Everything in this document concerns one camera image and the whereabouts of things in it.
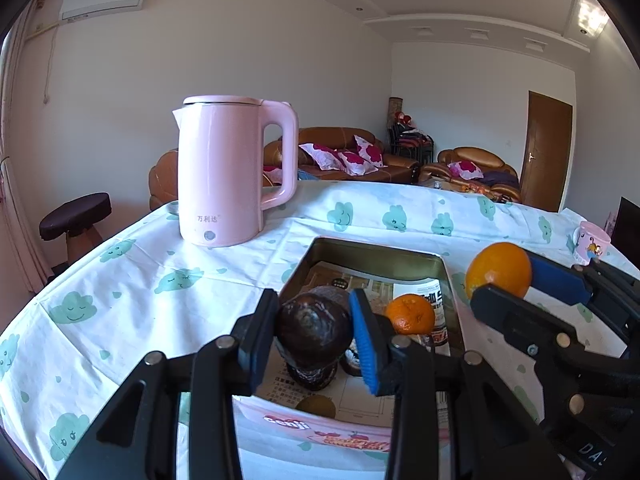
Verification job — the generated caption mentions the white cloud print tablecloth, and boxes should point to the white cloud print tablecloth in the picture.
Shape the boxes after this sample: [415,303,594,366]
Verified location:
[0,180,640,480]

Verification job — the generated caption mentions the brown wooden door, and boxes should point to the brown wooden door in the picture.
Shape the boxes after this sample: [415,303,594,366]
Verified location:
[519,91,573,212]

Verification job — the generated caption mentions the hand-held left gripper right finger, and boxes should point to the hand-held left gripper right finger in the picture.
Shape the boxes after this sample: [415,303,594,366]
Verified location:
[348,288,571,480]

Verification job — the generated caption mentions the dark round stool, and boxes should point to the dark round stool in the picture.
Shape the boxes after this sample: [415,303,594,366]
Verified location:
[39,192,112,263]

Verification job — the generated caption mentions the brown leather armchair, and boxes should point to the brown leather armchair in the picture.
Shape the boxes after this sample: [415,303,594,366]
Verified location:
[419,146,523,204]

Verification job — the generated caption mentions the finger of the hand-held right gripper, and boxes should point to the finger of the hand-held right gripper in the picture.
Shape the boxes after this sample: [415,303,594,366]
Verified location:
[470,283,589,357]
[527,251,640,357]

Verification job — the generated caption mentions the pink curtain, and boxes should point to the pink curtain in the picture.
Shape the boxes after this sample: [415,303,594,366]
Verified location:
[0,25,66,301]

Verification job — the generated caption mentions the pink electric kettle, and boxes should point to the pink electric kettle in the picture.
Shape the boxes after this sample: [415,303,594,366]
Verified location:
[172,95,299,248]

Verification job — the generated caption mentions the printed paper leaflet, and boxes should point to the printed paper leaflet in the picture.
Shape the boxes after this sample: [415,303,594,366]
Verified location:
[262,262,453,426]

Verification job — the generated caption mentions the white air conditioner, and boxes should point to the white air conditioner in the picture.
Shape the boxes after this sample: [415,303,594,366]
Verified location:
[59,0,150,22]

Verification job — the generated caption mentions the stacked dark chairs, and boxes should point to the stacked dark chairs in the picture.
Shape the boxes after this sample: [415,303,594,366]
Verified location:
[389,122,435,163]

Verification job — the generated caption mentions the long brown leather sofa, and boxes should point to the long brown leather sofa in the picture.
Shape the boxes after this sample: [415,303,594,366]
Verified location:
[263,127,421,184]

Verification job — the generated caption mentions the black television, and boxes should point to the black television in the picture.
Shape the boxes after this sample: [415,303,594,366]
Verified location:
[611,196,640,256]

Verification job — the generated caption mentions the pink cartoon cup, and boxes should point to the pink cartoon cup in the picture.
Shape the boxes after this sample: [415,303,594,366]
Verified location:
[571,221,612,267]

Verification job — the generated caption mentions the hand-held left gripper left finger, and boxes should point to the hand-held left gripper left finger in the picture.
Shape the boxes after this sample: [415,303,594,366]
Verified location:
[55,288,280,480]

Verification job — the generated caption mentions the dark purple cloth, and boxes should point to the dark purple cloth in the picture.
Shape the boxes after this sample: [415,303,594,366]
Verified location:
[482,171,520,188]

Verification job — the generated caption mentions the brown leather chair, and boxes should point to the brown leather chair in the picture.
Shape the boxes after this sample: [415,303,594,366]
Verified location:
[148,149,181,211]

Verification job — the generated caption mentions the dark wrinkled passion fruit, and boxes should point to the dark wrinkled passion fruit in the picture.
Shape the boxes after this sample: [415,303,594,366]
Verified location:
[286,357,340,393]

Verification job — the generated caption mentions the snacks on coffee table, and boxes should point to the snacks on coffee table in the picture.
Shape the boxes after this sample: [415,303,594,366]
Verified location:
[425,177,501,196]

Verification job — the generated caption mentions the pink metal tin box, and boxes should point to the pink metal tin box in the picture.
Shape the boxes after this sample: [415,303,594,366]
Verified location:
[232,236,468,480]

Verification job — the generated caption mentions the orange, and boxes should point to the orange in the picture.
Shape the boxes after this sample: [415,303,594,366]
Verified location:
[385,293,436,336]
[465,242,532,301]

